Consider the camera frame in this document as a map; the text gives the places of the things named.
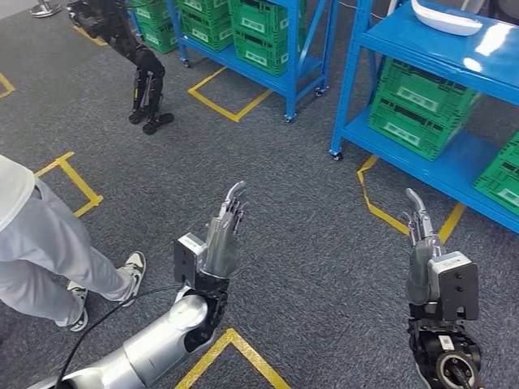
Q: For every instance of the standing person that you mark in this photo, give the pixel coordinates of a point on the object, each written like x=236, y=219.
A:
x=40, y=241

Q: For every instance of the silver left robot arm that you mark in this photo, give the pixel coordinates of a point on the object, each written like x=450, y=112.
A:
x=162, y=343

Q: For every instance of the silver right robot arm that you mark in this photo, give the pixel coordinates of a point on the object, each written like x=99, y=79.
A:
x=454, y=365

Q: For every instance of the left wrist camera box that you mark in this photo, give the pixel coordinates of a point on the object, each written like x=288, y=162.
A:
x=186, y=263

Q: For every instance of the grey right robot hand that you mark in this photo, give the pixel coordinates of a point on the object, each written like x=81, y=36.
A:
x=418, y=274

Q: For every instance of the green plastic crate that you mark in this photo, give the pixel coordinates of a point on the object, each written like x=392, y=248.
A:
x=502, y=177
x=413, y=118

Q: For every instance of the blue steel shelf rack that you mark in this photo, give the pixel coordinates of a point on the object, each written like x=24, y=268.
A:
x=446, y=164
x=291, y=80

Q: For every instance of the yellow floor tape corner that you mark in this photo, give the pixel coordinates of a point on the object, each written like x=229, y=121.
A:
x=385, y=216

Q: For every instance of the white plastic trim part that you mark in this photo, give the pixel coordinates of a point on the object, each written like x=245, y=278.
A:
x=442, y=21

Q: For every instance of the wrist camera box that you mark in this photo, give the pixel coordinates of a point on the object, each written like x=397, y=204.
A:
x=186, y=263
x=458, y=290

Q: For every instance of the stacked green plastic crates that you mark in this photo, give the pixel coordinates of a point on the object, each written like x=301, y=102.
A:
x=255, y=32

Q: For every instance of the yellow floor tape square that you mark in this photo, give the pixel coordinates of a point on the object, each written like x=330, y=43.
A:
x=89, y=36
x=7, y=85
x=231, y=337

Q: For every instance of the chrome stanchion base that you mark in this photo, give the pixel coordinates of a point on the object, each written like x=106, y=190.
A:
x=44, y=9

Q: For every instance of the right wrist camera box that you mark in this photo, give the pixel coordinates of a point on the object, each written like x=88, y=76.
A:
x=458, y=290

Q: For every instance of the black humanoid robot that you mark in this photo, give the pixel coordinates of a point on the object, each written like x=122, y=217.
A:
x=142, y=59

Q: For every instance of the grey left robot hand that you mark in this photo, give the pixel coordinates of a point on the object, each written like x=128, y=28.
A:
x=220, y=247

